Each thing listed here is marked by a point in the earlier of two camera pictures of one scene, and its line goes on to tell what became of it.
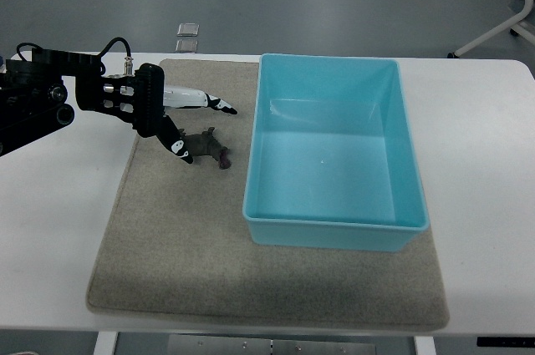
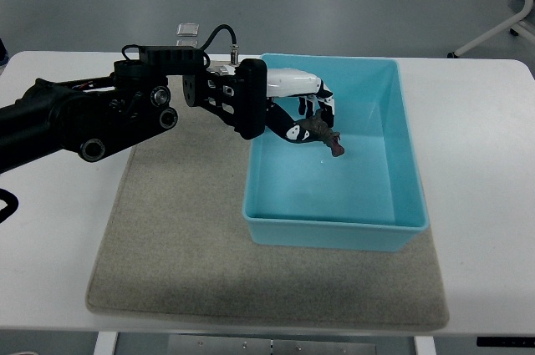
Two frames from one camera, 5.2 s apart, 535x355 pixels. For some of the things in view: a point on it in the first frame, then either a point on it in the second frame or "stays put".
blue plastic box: [332, 159] stays put
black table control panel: [506, 342] stays put
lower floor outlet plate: [186, 46] stays put
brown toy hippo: [206, 144] to [317, 125]
